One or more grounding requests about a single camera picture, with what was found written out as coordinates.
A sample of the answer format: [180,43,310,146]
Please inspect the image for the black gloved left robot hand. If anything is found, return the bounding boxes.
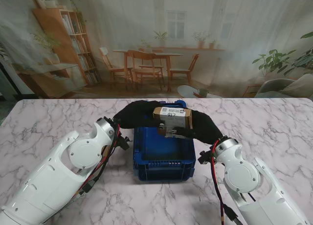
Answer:
[113,100,167,130]

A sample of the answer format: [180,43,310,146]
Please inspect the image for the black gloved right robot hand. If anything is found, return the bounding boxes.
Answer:
[171,109,224,145]

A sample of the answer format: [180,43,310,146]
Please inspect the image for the cardboard package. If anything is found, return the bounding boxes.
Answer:
[152,106,194,139]

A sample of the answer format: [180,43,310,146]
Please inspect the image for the blue plastic turnover box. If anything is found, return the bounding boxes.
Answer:
[133,100,196,184]

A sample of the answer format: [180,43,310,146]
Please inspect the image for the printed room scene backdrop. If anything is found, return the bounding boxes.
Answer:
[0,0,313,100]

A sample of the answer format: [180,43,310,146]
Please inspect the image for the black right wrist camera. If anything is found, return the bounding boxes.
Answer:
[198,150,213,165]

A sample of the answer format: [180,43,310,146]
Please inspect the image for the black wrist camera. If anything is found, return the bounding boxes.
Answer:
[198,150,213,165]
[118,135,131,152]

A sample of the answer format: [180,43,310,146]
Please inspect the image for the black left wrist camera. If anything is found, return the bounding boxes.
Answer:
[118,135,131,152]

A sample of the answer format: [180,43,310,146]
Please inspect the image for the right arm red-black cable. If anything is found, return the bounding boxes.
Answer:
[210,140,242,225]

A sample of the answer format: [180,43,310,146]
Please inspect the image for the arm red-black cable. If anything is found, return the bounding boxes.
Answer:
[210,140,242,225]
[70,123,122,203]

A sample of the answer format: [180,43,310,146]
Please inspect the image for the left arm red-black cable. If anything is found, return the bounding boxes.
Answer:
[70,123,122,203]

